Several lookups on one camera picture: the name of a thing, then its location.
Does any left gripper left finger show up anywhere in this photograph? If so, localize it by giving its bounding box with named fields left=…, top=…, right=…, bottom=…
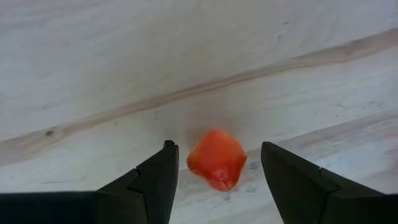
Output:
left=96, top=139, right=180, bottom=224

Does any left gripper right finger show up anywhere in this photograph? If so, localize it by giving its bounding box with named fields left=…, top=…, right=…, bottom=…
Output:
left=260, top=141, right=388, bottom=224

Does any small round orange fruit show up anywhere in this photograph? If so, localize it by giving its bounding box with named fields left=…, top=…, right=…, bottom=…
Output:
left=186, top=129, right=248, bottom=193

